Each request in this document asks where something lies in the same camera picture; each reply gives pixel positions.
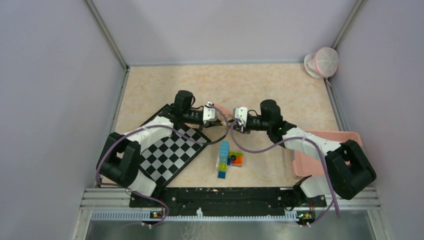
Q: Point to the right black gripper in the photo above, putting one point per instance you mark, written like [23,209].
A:
[247,126]

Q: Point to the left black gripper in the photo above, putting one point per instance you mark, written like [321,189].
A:
[210,124]

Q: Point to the white pink mesh laundry bag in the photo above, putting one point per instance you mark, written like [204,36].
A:
[322,64]

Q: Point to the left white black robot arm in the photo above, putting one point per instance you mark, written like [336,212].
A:
[121,156]

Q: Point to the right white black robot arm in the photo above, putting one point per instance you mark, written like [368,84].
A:
[347,170]

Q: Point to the colourful toy block stack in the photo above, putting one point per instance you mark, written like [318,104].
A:
[227,158]

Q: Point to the pink plastic basket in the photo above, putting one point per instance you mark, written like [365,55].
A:
[304,165]

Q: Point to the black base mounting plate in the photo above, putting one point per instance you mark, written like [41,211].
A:
[227,201]

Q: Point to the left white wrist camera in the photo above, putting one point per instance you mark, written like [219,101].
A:
[209,113]

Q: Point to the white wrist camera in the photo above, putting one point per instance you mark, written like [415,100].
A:
[209,113]
[240,114]

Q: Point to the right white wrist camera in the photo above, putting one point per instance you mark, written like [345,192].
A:
[240,114]

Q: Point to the aluminium frame rail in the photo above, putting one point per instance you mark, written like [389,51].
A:
[113,204]

